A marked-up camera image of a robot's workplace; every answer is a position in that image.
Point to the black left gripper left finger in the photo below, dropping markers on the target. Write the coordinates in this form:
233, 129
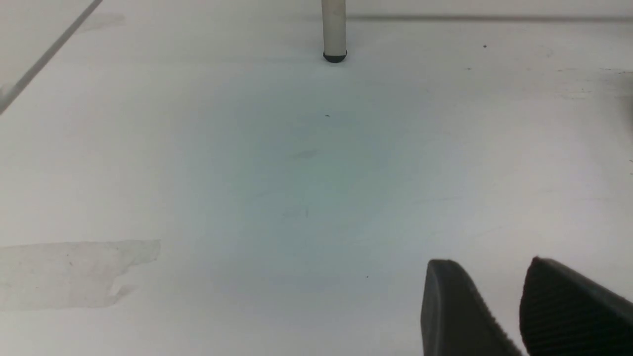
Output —
455, 319

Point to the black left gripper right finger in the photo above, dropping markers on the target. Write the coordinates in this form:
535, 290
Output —
564, 313

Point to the stainless steel shoe rack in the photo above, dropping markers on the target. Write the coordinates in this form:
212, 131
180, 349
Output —
334, 30

